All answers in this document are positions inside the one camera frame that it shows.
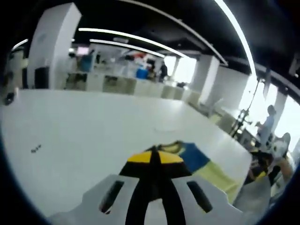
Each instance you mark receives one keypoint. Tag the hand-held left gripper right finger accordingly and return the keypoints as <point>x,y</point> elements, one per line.
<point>182,187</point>

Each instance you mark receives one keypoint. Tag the blue storage box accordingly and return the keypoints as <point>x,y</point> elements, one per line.
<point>142,73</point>

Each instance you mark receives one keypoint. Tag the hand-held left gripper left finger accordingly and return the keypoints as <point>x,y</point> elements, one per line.
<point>98,206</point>

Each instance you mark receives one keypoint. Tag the white ceiling light strip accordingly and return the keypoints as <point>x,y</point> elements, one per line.
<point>131,37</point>
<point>241,32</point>
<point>126,45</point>

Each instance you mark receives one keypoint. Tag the white office chair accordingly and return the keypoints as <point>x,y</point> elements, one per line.
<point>218,105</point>

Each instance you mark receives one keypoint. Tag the yellow blue black garment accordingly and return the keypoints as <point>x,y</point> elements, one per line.
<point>211,171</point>

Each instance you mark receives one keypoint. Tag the black stand pole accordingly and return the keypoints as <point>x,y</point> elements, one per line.
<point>243,117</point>

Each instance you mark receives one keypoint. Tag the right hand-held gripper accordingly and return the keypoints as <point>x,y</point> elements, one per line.
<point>281,147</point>

